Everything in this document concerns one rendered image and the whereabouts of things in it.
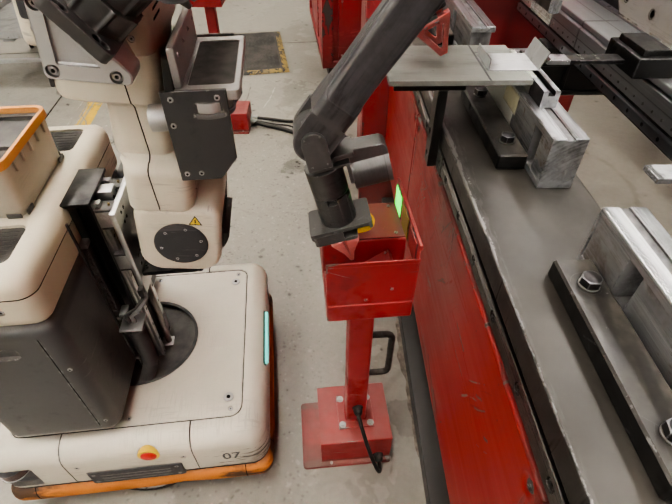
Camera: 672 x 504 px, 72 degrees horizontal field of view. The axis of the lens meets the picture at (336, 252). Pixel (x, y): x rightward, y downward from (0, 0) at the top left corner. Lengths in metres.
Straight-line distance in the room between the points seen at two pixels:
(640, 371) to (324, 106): 0.48
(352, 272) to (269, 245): 1.26
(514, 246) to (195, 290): 1.03
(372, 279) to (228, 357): 0.63
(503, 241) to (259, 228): 1.50
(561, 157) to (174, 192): 0.67
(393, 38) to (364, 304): 0.45
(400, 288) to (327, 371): 0.81
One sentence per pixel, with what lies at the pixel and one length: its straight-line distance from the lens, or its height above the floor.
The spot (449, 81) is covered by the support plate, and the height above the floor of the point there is 1.00.
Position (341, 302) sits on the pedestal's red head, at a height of 0.71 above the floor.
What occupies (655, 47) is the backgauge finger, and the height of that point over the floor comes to 1.03.
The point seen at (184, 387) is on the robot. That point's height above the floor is 0.28.
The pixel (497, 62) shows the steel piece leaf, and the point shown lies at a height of 1.00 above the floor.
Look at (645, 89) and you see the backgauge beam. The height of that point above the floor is 0.96.
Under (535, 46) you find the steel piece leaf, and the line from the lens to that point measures 1.05.
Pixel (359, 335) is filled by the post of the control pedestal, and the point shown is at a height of 0.51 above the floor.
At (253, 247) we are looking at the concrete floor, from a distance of 2.02.
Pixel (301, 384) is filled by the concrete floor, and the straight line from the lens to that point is 1.57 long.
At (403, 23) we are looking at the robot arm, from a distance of 0.61.
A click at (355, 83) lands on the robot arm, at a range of 0.62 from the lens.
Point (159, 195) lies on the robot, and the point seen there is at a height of 0.84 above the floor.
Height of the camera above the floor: 1.34
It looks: 43 degrees down
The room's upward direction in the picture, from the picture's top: straight up
